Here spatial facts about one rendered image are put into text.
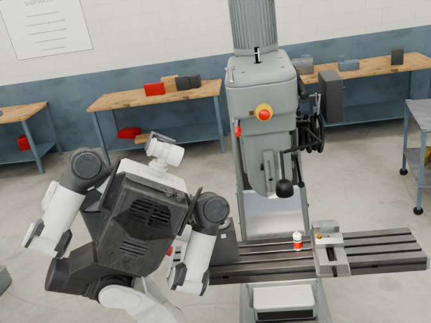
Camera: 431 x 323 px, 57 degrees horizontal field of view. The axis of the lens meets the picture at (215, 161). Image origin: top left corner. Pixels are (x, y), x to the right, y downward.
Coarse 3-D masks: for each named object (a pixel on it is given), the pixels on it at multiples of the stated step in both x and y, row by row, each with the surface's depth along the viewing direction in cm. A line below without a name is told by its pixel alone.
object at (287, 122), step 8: (248, 120) 154; (256, 120) 154; (272, 120) 154; (280, 120) 154; (288, 120) 153; (248, 128) 156; (256, 128) 156; (264, 128) 155; (272, 128) 155; (280, 128) 155; (288, 128) 155; (240, 136) 158
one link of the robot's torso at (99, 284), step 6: (108, 276) 134; (114, 276) 134; (120, 276) 136; (126, 276) 137; (96, 282) 132; (102, 282) 132; (108, 282) 133; (114, 282) 133; (120, 282) 134; (126, 282) 137; (96, 288) 131; (102, 288) 132; (90, 294) 132; (96, 294) 133; (96, 300) 134
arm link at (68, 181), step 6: (78, 150) 125; (66, 174) 121; (72, 174) 120; (60, 180) 122; (66, 180) 120; (72, 180) 120; (66, 186) 120; (72, 186) 120; (78, 186) 121; (78, 192) 121; (84, 192) 123
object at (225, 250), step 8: (224, 224) 189; (232, 224) 191; (224, 232) 186; (232, 232) 187; (216, 240) 188; (224, 240) 188; (232, 240) 189; (216, 248) 190; (224, 248) 190; (232, 248) 191; (216, 256) 192; (224, 256) 192; (232, 256) 193; (216, 264) 194
